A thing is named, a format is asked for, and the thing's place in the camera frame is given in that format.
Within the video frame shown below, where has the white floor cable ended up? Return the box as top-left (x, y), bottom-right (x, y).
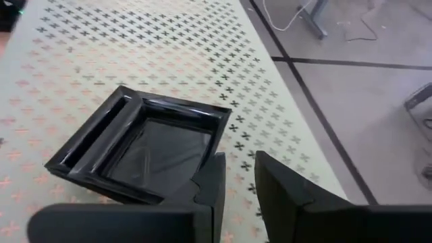
top-left (262, 0), bottom-right (313, 32)

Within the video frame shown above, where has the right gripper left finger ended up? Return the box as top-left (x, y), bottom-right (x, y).
top-left (26, 151), bottom-right (227, 243)

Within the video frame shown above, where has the pale green perforated metal shelf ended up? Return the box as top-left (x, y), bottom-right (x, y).
top-left (0, 0), bottom-right (348, 243)

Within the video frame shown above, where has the grey metal desk frame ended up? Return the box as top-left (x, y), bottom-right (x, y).
top-left (403, 82), bottom-right (432, 190)

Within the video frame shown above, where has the dark floor cable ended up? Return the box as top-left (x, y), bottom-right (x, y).
top-left (343, 6), bottom-right (385, 42)

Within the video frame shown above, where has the grey metal desk foot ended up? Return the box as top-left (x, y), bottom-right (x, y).
top-left (296, 0), bottom-right (330, 41)

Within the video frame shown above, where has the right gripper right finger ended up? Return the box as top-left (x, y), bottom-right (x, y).
top-left (254, 150), bottom-right (432, 243)

